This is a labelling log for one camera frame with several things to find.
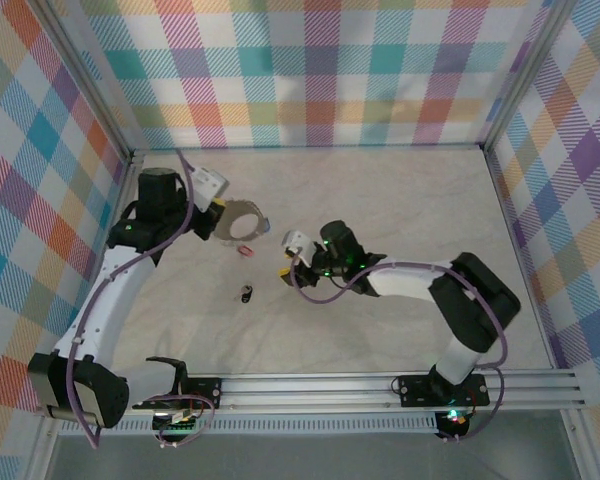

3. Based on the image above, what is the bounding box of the short purple cable loop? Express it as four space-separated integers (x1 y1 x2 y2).
138 391 217 449

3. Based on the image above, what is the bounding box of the aluminium frame post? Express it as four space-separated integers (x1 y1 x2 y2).
479 0 584 152
32 0 137 164

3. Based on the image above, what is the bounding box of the aluminium side frame rail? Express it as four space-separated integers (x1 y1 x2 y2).
67 152 147 374
481 148 569 374

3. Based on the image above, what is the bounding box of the small lit circuit board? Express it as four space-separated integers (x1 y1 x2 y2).
438 408 471 428

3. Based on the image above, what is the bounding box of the slotted grey cable duct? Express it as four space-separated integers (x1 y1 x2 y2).
59 417 439 436

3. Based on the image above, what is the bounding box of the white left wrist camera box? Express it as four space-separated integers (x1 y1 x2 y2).
186 166 231 212

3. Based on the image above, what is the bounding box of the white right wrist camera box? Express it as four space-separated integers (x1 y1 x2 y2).
280 228 318 269

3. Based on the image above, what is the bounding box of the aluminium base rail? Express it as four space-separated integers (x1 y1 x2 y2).
37 372 586 414

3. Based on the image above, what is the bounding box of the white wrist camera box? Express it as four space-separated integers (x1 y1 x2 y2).
186 166 231 212
280 228 318 269

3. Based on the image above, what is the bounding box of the green circuit board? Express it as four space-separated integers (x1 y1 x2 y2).
151 410 202 435

